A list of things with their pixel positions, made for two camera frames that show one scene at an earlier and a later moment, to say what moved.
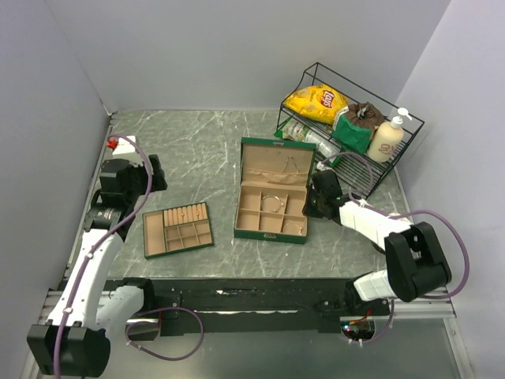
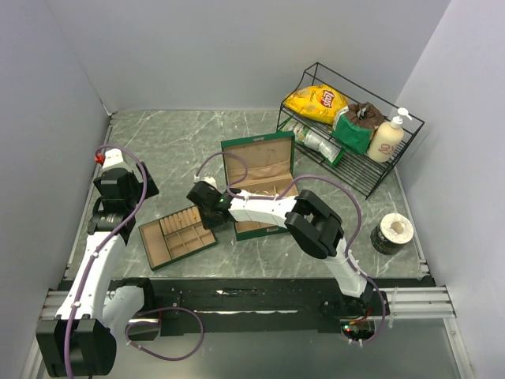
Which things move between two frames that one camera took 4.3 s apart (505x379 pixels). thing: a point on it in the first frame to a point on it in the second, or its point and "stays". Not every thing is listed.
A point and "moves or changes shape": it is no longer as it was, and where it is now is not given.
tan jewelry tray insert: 177,230 moves or changes shape
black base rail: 188,307 stays
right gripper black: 307,209 to 207,225
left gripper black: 158,182 to 139,185
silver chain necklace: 287,162 to 271,149
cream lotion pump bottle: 388,138 stays
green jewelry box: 271,197 moves or changes shape
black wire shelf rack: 354,137 stays
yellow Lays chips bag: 319,102 stays
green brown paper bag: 354,125 stays
